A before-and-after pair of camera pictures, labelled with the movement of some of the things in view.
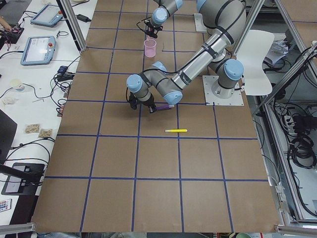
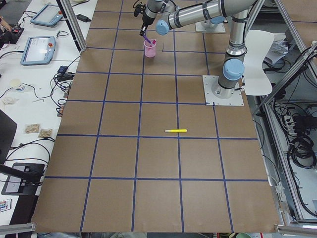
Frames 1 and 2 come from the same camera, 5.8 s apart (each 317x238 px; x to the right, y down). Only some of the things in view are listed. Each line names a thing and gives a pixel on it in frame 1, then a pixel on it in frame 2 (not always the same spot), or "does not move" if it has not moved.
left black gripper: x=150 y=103 → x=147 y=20
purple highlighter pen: x=159 y=108 → x=147 y=38
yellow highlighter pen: x=175 y=130 does not move
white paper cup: x=18 y=84 does not move
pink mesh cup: x=150 y=47 does not move
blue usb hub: x=62 y=69 does not move
